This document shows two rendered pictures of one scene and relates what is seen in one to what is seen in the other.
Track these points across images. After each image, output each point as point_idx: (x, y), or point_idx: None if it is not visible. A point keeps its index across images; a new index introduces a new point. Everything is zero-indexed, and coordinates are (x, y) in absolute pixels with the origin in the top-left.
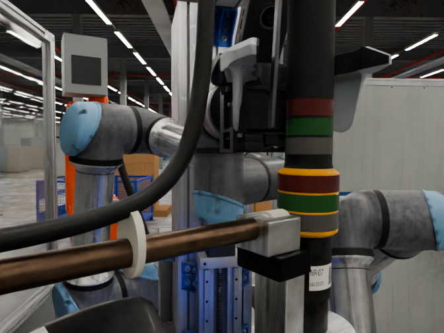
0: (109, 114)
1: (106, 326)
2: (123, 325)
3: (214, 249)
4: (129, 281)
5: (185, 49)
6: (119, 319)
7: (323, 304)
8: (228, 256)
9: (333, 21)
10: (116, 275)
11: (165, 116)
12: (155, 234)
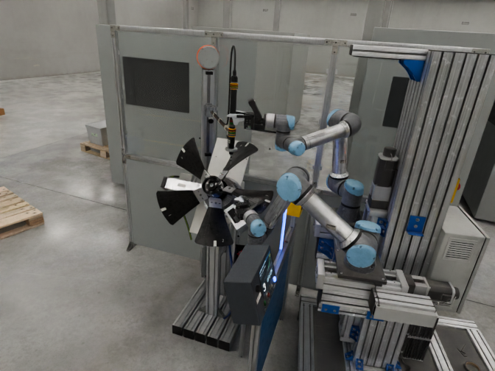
0: (334, 115)
1: (250, 147)
2: (251, 149)
3: (368, 198)
4: (342, 185)
5: (410, 82)
6: (252, 148)
7: (228, 144)
8: (369, 206)
9: (230, 110)
10: (343, 181)
11: (346, 120)
12: (226, 127)
